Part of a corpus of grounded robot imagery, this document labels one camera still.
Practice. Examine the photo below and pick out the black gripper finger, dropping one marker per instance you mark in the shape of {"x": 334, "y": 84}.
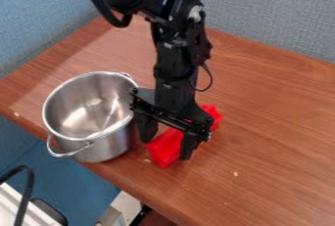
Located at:
{"x": 147, "y": 126}
{"x": 190, "y": 141}

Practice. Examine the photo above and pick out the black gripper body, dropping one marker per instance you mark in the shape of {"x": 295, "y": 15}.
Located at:
{"x": 170, "y": 103}

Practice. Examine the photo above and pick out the red block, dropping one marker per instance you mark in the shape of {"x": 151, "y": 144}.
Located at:
{"x": 165, "y": 146}

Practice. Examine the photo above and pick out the stainless steel pot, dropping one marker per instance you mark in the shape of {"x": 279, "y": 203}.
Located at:
{"x": 87, "y": 117}

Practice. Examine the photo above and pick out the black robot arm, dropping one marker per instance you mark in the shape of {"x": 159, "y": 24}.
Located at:
{"x": 182, "y": 49}

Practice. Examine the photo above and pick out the dark chair part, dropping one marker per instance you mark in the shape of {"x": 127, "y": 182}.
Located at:
{"x": 51, "y": 211}

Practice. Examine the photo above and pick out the table leg frame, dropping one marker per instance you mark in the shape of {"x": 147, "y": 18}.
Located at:
{"x": 129, "y": 212}

